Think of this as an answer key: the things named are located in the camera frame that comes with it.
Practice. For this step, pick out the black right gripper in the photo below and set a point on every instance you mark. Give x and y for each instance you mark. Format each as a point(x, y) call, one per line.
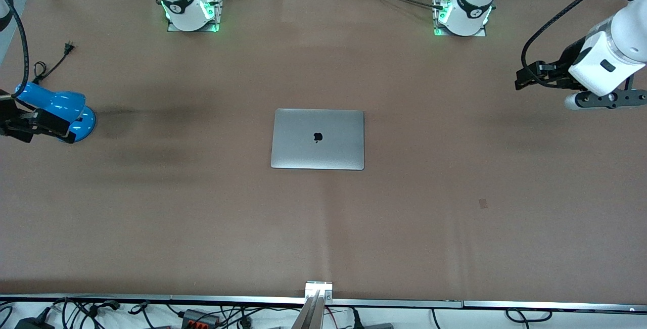
point(7, 114)

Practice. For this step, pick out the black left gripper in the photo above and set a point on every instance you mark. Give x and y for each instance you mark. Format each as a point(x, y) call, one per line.
point(564, 64)

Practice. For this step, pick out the grey laptop with black keyboard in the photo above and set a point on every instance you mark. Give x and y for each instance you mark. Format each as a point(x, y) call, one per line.
point(317, 139)

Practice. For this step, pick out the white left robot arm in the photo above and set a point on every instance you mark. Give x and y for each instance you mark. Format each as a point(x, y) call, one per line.
point(627, 31)

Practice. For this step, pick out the blue desk lamp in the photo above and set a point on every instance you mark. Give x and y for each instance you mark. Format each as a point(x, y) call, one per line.
point(60, 101)

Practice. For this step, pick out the large table cover mat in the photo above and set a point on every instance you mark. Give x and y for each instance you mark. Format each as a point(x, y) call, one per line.
point(455, 192)

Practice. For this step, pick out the black power adapter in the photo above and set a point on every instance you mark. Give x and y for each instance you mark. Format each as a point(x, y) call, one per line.
point(33, 324)

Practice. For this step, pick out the black box with orange connectors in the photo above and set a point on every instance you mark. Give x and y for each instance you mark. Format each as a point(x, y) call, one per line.
point(199, 317)

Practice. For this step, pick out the aluminium profile beam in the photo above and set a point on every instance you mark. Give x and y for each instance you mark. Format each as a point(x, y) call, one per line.
point(316, 303)

